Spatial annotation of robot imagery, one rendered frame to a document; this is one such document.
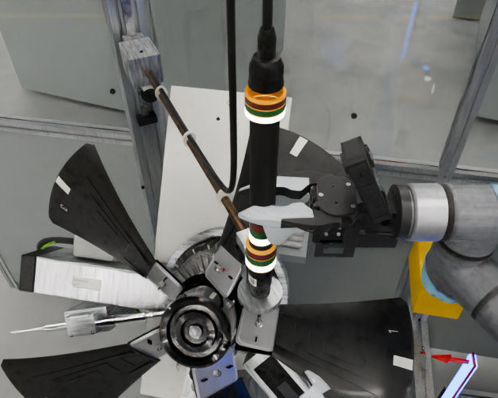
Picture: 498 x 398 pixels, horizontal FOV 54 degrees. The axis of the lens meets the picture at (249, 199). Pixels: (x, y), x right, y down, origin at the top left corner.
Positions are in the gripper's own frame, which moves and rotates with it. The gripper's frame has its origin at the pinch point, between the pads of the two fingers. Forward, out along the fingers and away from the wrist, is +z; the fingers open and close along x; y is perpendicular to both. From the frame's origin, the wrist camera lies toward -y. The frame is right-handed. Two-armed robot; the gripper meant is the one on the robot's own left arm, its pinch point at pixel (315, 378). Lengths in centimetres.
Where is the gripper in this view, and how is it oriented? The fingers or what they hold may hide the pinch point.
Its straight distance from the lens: 82.1
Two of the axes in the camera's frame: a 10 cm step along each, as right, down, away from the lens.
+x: 1.0, 6.8, 7.3
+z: -4.5, -6.2, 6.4
